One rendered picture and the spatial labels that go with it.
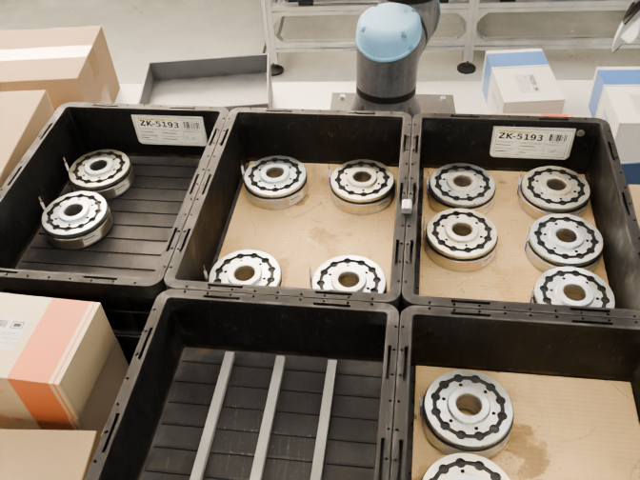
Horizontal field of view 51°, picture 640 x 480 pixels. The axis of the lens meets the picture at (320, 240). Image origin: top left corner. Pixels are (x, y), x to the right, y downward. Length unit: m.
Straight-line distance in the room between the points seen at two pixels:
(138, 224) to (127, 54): 2.31
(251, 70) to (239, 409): 0.91
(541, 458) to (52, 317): 0.60
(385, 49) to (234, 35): 2.19
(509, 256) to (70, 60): 0.98
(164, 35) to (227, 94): 1.99
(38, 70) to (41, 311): 0.74
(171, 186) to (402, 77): 0.46
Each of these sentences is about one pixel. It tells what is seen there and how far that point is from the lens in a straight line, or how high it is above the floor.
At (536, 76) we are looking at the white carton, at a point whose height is 0.79.
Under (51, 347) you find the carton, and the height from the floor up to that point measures 0.92.
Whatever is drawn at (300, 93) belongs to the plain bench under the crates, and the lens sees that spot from 1.60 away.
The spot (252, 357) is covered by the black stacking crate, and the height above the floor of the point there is 0.83.
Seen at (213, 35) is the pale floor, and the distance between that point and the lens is 3.42.
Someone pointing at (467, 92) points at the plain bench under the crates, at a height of 0.70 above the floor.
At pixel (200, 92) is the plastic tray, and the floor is 0.75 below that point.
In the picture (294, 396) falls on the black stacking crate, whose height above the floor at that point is 0.83.
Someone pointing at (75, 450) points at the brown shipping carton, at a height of 0.86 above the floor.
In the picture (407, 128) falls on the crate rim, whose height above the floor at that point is 0.93.
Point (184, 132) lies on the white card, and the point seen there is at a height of 0.89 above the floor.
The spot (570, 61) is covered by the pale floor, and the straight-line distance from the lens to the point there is 3.18.
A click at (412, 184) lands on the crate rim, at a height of 0.93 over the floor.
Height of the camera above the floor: 1.56
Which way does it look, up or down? 45 degrees down
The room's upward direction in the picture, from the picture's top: 4 degrees counter-clockwise
